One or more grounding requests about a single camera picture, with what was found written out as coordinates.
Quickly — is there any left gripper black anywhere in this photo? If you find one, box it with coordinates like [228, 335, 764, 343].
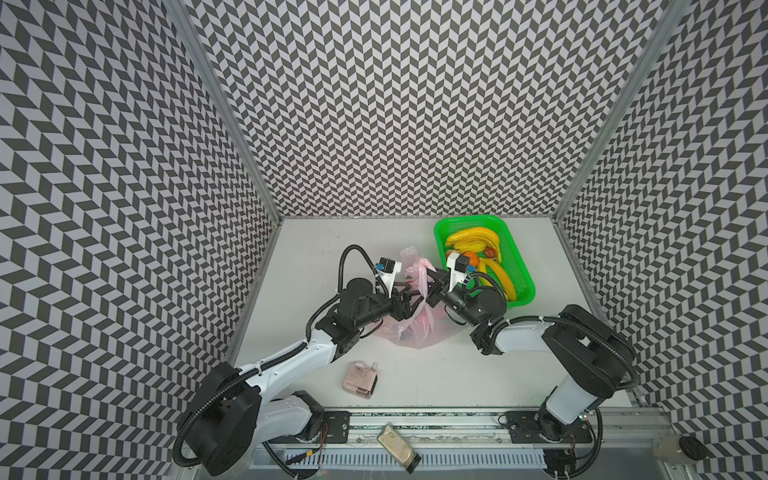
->
[355, 281, 428, 331]

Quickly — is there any pink plastic bag fruit print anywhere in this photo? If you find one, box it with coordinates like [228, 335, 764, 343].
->
[374, 246, 461, 349]

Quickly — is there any orange fake fruit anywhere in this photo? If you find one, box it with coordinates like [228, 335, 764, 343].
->
[463, 251, 480, 267]

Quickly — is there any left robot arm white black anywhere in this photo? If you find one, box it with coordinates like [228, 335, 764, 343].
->
[171, 244, 430, 476]

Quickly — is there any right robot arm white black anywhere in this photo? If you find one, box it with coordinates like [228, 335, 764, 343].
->
[426, 269, 639, 443]

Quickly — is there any yellow fake banana bunch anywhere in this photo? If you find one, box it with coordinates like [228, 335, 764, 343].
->
[445, 227, 518, 302]

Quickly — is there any green plastic basket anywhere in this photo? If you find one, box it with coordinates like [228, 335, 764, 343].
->
[434, 215, 536, 308]

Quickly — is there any black knob on block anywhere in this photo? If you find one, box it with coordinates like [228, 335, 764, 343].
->
[678, 436, 710, 463]

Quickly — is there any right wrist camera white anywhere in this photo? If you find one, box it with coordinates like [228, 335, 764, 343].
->
[446, 251, 475, 291]

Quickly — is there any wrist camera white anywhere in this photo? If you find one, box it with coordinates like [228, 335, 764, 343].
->
[376, 257, 402, 295]
[446, 251, 475, 291]

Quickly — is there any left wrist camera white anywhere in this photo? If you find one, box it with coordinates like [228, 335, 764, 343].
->
[376, 257, 402, 295]

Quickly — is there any aluminium rail base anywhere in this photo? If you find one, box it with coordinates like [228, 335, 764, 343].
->
[272, 407, 672, 477]

